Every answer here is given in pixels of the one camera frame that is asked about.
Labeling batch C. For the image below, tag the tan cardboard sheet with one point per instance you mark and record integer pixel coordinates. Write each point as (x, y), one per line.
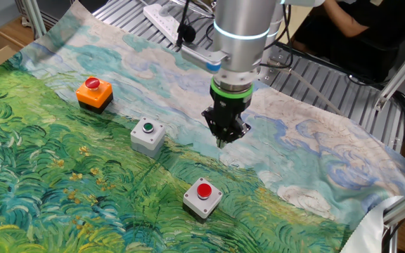
(295, 21)

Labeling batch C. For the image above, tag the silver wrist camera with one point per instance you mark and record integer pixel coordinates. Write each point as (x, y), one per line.
(202, 56)

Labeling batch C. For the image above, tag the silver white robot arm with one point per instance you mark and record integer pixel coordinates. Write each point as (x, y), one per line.
(241, 35)

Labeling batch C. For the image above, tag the green blue painting cloth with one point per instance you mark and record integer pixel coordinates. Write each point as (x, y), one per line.
(294, 158)

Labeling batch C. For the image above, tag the orange box red button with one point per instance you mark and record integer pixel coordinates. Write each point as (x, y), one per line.
(93, 97)

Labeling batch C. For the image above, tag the white black box red button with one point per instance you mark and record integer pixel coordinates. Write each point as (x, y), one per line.
(200, 202)

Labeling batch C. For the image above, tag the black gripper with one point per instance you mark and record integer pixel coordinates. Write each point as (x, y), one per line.
(229, 110)

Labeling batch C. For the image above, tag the white power strip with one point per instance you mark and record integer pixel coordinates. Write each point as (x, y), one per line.
(164, 19)

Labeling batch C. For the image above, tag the grey box green button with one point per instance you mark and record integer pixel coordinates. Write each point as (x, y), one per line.
(146, 140)

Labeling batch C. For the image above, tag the person in black shirt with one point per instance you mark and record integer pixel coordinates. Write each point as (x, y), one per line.
(364, 28)

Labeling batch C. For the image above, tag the white satin cloth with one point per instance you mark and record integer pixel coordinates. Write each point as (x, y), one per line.
(367, 228)

